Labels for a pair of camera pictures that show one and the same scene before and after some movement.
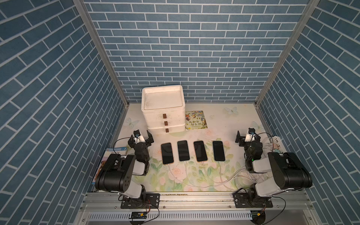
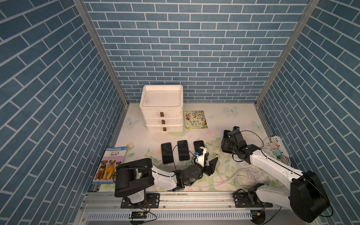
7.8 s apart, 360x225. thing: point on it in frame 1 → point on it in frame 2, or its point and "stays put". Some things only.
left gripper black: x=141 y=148 → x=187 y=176
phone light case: x=219 y=152 → x=226 y=144
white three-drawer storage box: x=163 y=108 stays put
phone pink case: x=200 y=151 stays put
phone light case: x=183 y=150 stays put
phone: x=167 y=152 stays put
